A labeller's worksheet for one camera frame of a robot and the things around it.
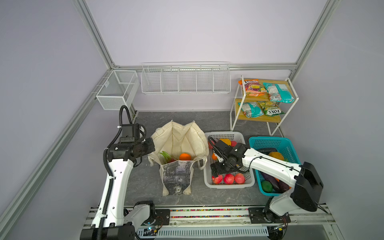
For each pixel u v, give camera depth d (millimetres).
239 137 938
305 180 417
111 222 368
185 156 853
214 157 737
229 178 805
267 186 782
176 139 913
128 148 475
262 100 1021
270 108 964
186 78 1037
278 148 962
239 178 807
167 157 868
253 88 824
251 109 962
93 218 374
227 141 975
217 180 808
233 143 962
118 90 1015
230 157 573
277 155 891
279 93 804
